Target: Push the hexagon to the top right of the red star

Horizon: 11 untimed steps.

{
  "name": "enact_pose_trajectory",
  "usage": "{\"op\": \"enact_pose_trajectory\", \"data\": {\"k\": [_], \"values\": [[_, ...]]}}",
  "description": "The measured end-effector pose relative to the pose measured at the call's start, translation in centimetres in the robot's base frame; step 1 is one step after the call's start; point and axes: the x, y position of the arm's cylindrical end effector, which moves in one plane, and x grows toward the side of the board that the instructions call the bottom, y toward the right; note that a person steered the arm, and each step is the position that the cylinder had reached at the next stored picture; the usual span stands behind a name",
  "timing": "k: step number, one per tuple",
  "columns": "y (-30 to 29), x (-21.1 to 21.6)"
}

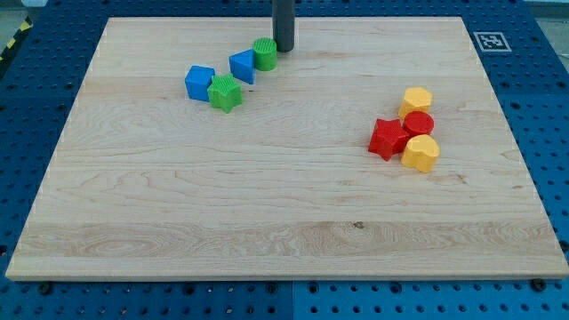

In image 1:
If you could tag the green star block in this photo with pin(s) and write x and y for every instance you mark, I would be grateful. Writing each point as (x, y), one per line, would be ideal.
(224, 93)

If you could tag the red star block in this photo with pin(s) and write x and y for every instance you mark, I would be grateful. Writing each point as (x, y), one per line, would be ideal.
(388, 138)

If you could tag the yellow hexagon block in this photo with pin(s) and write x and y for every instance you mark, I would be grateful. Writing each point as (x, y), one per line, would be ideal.
(415, 99)

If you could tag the blue triangle block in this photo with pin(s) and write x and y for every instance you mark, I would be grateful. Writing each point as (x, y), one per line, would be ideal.
(242, 67)

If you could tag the green cylinder block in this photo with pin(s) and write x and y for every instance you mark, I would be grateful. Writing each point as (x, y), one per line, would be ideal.
(265, 55)

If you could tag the blue cube block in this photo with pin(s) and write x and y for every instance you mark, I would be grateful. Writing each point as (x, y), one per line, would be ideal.
(197, 81)

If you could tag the red cylinder block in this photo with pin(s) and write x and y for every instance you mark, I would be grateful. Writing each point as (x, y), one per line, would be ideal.
(418, 123)

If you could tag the yellow heart block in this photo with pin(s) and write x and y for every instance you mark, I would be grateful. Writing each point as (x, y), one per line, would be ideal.
(421, 153)

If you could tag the wooden board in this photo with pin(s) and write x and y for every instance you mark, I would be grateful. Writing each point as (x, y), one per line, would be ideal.
(146, 184)

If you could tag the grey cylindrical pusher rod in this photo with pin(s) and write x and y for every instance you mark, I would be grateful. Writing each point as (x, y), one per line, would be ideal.
(283, 18)

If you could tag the white fiducial marker tag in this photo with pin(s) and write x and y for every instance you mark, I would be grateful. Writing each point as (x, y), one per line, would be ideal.
(492, 41)

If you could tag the yellow black hazard tape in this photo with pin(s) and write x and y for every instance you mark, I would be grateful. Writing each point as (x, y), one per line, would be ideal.
(17, 40)

